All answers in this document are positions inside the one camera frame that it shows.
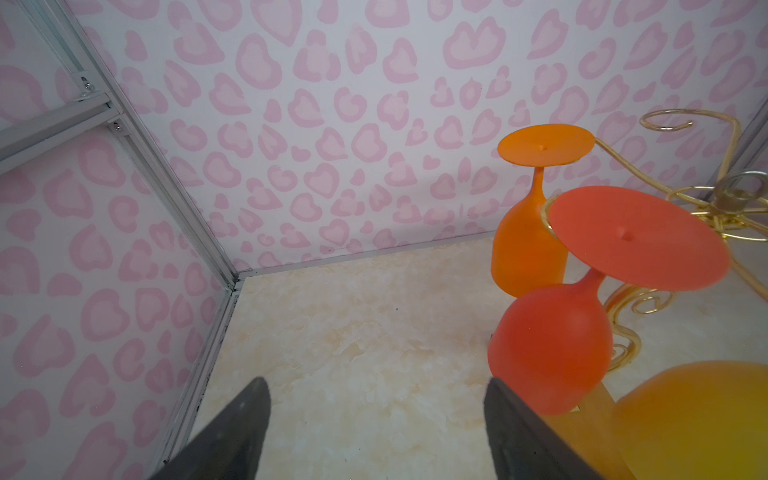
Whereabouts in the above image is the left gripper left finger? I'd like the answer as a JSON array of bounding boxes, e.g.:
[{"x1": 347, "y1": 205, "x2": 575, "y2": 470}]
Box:
[{"x1": 152, "y1": 377, "x2": 271, "y2": 480}]

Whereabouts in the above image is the aluminium frame left post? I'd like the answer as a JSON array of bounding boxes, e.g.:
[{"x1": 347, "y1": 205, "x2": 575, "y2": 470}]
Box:
[{"x1": 18, "y1": 1, "x2": 240, "y2": 291}]

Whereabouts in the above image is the aluminium frame post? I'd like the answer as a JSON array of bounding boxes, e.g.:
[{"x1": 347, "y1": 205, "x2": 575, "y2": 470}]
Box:
[
  {"x1": 18, "y1": 1, "x2": 240, "y2": 291},
  {"x1": 727, "y1": 100, "x2": 767, "y2": 174}
]

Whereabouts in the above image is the red wine glass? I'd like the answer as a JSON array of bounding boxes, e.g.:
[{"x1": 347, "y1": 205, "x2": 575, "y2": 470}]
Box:
[{"x1": 487, "y1": 185, "x2": 733, "y2": 418}]

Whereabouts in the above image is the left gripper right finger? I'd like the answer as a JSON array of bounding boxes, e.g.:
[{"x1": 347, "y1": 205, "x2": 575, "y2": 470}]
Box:
[{"x1": 483, "y1": 377, "x2": 602, "y2": 480}]

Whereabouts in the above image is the aluminium frame right post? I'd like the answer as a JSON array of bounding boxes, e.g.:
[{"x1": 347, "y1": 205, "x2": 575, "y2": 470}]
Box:
[{"x1": 727, "y1": 100, "x2": 767, "y2": 174}]

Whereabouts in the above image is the orange wine glass back left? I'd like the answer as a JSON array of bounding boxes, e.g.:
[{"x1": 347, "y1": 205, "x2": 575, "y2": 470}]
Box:
[{"x1": 490, "y1": 124, "x2": 596, "y2": 298}]

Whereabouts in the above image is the aluminium frame diagonal strut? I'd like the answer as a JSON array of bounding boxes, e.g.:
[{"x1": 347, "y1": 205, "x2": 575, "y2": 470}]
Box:
[{"x1": 1, "y1": 93, "x2": 120, "y2": 174}]

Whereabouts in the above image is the yellow wine glass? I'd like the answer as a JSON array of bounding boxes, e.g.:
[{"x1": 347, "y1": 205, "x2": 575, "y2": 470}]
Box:
[{"x1": 612, "y1": 361, "x2": 767, "y2": 479}]

